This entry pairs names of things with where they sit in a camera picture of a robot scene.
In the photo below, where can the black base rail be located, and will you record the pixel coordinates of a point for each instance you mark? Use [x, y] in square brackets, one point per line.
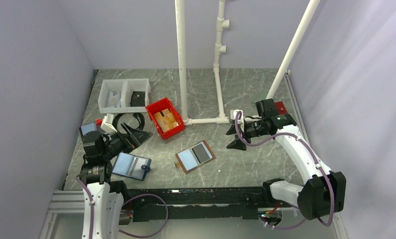
[196, 203]

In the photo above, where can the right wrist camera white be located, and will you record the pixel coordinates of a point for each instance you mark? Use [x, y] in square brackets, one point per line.
[236, 115]

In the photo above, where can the patterned card in tray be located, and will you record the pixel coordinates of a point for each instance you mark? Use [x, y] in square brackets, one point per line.
[113, 100]

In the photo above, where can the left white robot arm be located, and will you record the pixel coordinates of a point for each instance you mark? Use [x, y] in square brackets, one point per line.
[102, 207]

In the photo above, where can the red plastic bin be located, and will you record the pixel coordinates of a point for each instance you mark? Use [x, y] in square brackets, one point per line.
[160, 105]

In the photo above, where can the grey blue card holder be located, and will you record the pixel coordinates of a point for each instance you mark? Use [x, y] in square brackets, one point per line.
[86, 128]

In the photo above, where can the brown leather card holder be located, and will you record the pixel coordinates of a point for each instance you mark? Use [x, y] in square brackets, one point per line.
[194, 157]

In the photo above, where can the blue card holder open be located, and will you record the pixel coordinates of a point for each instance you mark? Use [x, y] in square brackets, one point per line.
[131, 166]

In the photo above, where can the brown items in bin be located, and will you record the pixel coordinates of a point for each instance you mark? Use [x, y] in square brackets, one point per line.
[165, 120]

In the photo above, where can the white divided tray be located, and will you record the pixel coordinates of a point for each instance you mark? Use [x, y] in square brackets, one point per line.
[126, 86]

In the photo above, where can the red card holder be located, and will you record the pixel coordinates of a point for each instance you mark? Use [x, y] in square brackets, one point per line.
[280, 107]

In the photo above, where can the black card in tray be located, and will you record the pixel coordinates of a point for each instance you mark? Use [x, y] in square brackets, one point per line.
[138, 99]

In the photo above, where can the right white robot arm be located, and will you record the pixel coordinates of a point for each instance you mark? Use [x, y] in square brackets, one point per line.
[323, 191]

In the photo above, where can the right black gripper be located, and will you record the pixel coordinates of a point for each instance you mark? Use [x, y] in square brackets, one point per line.
[237, 144]

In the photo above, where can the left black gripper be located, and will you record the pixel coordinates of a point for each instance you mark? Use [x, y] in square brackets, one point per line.
[135, 139]

